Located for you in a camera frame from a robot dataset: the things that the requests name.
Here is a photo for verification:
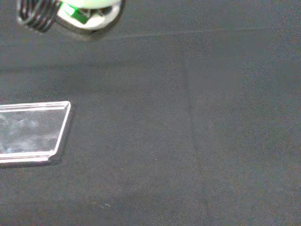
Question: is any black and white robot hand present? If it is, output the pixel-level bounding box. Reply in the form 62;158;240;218
16;0;127;42

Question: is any clear acrylic funnel stand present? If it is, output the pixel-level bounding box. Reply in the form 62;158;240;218
0;100;72;168

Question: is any black cloth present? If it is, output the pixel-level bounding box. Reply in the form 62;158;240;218
0;0;301;226

